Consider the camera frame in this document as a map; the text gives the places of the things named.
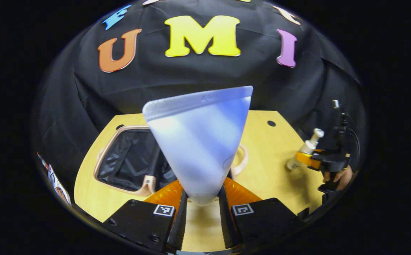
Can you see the clear pump bottle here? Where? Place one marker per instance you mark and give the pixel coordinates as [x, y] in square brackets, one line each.
[310, 143]

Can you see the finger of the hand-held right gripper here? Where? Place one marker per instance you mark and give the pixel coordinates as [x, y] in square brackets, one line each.
[308, 160]

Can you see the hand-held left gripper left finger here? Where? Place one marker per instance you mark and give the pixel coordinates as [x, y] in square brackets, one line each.
[180, 223]

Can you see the pink suitcase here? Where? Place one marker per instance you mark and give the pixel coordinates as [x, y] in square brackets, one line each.
[131, 159]

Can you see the white cream tube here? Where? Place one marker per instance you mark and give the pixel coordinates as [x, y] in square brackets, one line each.
[198, 141]

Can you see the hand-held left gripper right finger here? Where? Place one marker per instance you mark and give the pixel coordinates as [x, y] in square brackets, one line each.
[226, 226]

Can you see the black backdrop cloth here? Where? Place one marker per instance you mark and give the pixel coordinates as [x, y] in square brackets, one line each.
[191, 81]

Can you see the colourful printed board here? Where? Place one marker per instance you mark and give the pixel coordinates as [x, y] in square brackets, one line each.
[55, 182]

